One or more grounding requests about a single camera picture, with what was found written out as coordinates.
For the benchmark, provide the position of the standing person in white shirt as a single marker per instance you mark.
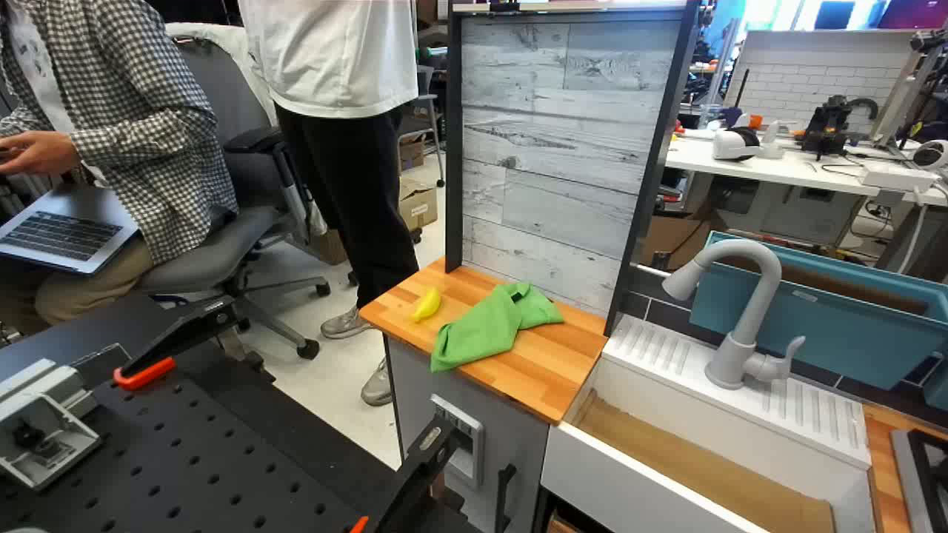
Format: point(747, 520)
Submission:
point(335, 59)

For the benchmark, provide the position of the white lab desk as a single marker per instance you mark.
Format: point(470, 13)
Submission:
point(780, 170)

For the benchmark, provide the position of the white toy kitchen sink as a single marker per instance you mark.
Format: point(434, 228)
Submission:
point(654, 392)

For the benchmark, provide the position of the cardboard box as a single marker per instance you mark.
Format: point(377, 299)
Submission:
point(418, 209)

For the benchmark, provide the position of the silver laptop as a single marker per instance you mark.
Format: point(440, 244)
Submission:
point(60, 235)

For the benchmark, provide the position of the green cloth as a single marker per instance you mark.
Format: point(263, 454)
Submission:
point(489, 327)

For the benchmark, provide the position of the yellow toy banana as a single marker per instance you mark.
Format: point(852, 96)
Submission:
point(428, 306)

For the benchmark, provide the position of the black burner stove hob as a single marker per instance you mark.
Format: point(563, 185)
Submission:
point(929, 483)

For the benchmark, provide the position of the black desktop device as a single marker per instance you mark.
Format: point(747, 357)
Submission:
point(830, 121)

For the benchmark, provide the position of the teal plastic bin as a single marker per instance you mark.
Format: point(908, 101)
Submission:
point(839, 334)

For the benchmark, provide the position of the grey office chair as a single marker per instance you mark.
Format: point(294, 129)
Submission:
point(218, 246)

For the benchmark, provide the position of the wooden top toy kitchen cabinet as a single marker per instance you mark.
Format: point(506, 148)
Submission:
point(538, 370)

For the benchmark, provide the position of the wooden top stove cabinet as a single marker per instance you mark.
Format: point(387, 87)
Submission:
point(882, 463)

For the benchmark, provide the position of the grey dispenser panel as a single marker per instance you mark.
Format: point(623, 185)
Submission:
point(457, 440)

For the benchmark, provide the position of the grey toy kitchen tap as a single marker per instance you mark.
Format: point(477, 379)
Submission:
point(735, 357)

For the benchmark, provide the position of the grey wood-look back panel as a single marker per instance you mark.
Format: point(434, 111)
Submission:
point(557, 148)

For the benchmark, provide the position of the grey metal mounting bracket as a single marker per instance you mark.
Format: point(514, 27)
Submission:
point(46, 434)

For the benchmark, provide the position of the seated person in checkered shirt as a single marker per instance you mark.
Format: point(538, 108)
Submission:
point(129, 108)

